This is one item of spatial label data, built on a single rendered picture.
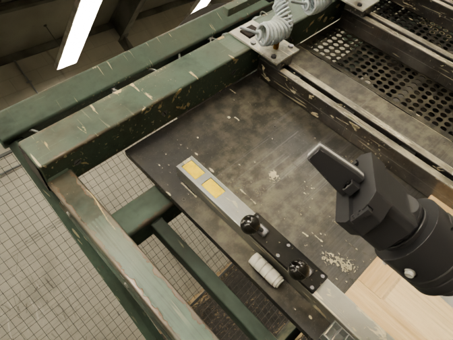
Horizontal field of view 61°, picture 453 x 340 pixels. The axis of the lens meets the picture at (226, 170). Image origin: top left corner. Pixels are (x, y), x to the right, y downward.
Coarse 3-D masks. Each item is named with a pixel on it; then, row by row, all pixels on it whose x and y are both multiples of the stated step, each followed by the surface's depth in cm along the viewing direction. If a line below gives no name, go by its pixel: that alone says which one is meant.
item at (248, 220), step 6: (246, 216) 73; (252, 216) 73; (246, 222) 72; (252, 222) 72; (258, 222) 72; (246, 228) 72; (252, 228) 71; (258, 228) 72; (264, 228) 82; (252, 234) 72; (264, 234) 82
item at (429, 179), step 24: (264, 48) 111; (288, 48) 112; (264, 72) 116; (288, 72) 111; (288, 96) 114; (312, 96) 107; (336, 96) 106; (336, 120) 105; (360, 120) 101; (360, 144) 103; (384, 144) 97; (408, 144) 97; (408, 168) 96; (432, 168) 93; (432, 192) 94
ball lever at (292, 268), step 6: (294, 264) 67; (300, 264) 67; (306, 264) 68; (288, 270) 68; (294, 270) 67; (300, 270) 67; (306, 270) 67; (312, 270) 77; (294, 276) 67; (300, 276) 67; (306, 276) 67
